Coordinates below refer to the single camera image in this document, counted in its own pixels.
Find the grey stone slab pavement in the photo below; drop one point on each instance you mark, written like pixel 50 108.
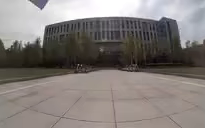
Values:
pixel 103 100

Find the large curved grey building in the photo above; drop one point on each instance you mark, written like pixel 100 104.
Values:
pixel 110 28

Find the grass field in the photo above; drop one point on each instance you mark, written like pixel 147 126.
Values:
pixel 23 73
pixel 183 70

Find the row of trees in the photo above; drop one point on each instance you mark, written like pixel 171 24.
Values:
pixel 20 55

